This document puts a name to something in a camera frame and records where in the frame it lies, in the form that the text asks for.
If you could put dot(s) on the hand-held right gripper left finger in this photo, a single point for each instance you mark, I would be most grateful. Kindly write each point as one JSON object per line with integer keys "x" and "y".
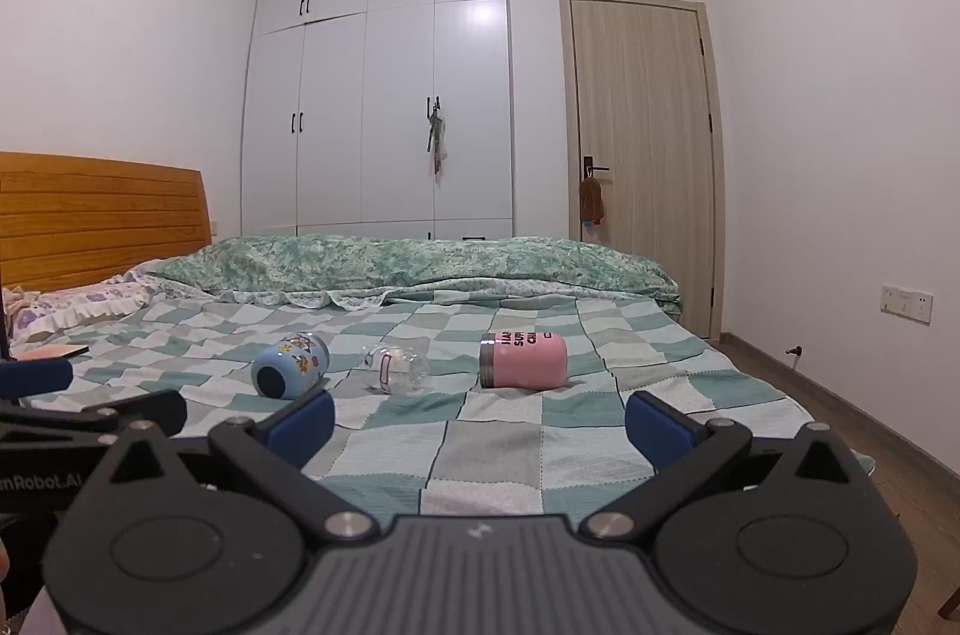
{"x": 306, "y": 426}

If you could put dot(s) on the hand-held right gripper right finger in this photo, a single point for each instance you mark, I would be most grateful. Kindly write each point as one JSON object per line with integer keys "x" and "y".
{"x": 660, "y": 429}

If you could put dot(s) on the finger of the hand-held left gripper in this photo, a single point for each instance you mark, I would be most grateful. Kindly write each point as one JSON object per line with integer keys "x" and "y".
{"x": 142, "y": 411}
{"x": 34, "y": 378}

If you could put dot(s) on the blue cartoon print cup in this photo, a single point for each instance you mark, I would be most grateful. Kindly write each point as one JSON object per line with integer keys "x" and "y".
{"x": 291, "y": 366}

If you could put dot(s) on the pink cup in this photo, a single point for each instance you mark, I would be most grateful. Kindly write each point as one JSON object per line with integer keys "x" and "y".
{"x": 525, "y": 361}

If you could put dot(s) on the pink flat book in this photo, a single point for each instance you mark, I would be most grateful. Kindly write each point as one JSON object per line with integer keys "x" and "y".
{"x": 49, "y": 352}

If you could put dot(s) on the purple floral pillow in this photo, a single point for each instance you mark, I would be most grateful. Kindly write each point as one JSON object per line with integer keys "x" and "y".
{"x": 82, "y": 301}

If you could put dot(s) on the green checkered blanket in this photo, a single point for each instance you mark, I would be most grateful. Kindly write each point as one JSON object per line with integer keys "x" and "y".
{"x": 487, "y": 455}

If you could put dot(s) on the wooden headboard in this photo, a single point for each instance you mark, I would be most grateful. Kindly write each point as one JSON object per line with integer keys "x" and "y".
{"x": 97, "y": 215}

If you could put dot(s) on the green floral quilt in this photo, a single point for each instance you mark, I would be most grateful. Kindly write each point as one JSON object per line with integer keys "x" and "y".
{"x": 420, "y": 264}

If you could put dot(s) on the brown hanging cloth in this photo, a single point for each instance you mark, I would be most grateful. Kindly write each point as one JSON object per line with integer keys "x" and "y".
{"x": 592, "y": 200}

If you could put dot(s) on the light wooden door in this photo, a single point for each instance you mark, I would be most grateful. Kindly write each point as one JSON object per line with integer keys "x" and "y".
{"x": 637, "y": 155}

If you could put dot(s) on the white wardrobe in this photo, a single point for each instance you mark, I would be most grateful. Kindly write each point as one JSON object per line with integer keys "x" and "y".
{"x": 375, "y": 95}

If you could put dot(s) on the white wall socket panel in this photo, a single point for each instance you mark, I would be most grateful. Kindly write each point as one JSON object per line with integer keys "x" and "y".
{"x": 906, "y": 303}

